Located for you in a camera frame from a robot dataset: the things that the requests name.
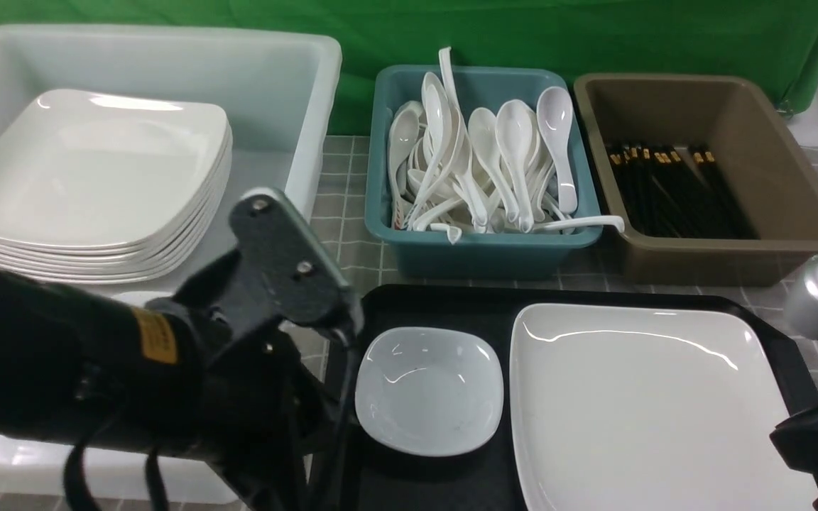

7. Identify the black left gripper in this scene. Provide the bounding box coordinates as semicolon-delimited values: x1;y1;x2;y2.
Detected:
146;245;367;511

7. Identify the white square bowl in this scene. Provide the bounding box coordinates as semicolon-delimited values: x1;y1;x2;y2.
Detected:
354;326;504;457

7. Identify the large white square plate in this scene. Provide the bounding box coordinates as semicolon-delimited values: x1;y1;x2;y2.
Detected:
508;303;818;510

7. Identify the white ceramic soup spoon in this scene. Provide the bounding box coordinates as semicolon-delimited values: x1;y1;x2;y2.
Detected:
536;85;578;216

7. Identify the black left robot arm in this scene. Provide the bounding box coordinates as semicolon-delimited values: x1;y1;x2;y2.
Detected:
0;251;364;510

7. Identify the grey checked tablecloth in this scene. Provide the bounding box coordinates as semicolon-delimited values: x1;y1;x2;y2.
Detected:
0;136;818;511

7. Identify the teal plastic spoon bin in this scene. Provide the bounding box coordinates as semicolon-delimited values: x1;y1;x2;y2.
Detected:
366;65;603;280

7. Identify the black plastic serving tray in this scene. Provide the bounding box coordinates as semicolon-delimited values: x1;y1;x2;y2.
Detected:
332;285;818;510

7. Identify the large translucent white bin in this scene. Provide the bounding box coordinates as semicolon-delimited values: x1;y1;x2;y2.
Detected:
0;25;342;505

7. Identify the pile of white soup spoons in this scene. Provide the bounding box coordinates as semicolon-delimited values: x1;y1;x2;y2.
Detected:
387;48;626;245

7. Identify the stack of white square plates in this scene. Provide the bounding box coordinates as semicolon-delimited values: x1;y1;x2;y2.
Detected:
0;89;233;285

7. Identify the bundle of black chopsticks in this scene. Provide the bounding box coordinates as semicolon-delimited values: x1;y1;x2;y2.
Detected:
605;143;760;240

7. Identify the brown plastic chopstick bin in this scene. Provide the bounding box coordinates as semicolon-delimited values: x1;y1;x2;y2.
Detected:
574;74;818;287

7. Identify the green backdrop cloth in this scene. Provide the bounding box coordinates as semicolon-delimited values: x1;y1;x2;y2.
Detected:
0;1;818;135

